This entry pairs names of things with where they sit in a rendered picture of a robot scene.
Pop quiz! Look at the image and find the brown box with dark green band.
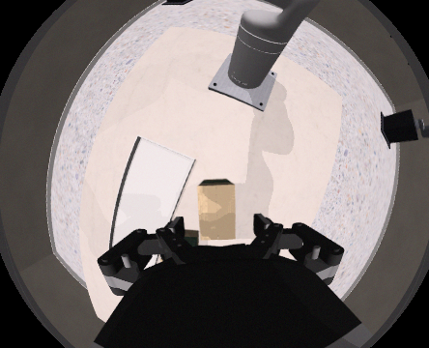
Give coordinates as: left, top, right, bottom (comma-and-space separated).
197, 181, 236, 240
185, 229, 199, 247

